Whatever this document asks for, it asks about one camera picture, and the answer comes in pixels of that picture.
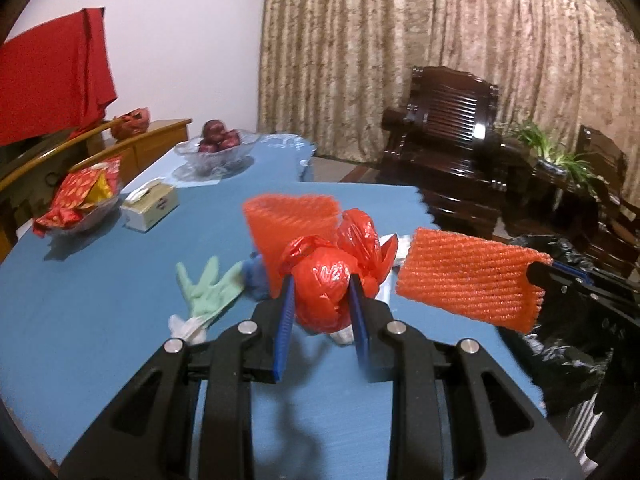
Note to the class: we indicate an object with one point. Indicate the red plastic bag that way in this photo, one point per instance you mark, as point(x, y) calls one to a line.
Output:
point(325, 280)

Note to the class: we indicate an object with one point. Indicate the beige patterned curtain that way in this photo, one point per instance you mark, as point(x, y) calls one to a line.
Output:
point(425, 25)

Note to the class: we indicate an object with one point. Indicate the bin with black bag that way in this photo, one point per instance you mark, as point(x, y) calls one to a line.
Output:
point(560, 360)

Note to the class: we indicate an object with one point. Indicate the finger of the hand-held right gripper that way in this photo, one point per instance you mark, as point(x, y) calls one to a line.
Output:
point(560, 290)
point(575, 271)

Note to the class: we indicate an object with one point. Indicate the orange foam fruit net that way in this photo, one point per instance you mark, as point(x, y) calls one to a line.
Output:
point(290, 220)
point(465, 280)

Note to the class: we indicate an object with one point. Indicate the white tissue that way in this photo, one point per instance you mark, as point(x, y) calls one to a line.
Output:
point(186, 329)

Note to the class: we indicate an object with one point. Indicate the red apple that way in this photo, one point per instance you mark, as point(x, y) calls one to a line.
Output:
point(207, 147)
point(231, 139)
point(214, 129)

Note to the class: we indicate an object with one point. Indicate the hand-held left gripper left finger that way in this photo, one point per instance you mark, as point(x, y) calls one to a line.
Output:
point(284, 330)

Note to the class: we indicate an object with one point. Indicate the glass snack bowl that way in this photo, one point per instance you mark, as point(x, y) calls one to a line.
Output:
point(97, 215)

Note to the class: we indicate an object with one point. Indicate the wooden sideboard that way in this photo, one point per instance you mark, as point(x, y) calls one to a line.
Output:
point(150, 140)

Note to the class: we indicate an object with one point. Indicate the green potted plant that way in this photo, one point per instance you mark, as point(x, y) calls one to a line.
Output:
point(545, 147)

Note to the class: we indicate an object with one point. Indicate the dark blue tablecloth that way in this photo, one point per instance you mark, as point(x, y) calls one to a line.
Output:
point(125, 270)

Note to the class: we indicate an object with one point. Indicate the green rubber glove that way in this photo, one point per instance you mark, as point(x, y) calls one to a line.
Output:
point(205, 295)

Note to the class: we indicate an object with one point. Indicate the dark wooden side table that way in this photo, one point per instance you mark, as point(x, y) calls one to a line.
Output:
point(545, 205)

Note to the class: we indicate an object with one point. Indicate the blue plastic bag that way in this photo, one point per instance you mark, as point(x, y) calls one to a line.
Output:
point(256, 280)

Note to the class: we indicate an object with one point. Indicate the dark wooden armchair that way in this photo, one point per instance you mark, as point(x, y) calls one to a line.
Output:
point(607, 195)
point(445, 160)

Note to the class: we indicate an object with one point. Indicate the glass fruit bowl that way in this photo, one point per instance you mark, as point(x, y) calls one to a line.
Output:
point(220, 165)

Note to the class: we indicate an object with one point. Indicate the red cloth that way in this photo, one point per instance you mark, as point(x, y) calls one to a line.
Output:
point(55, 75)

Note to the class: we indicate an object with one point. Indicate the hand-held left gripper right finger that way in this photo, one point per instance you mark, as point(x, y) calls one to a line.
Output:
point(361, 330)

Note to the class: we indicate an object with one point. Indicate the white tissue box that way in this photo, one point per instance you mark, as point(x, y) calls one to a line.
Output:
point(150, 205)

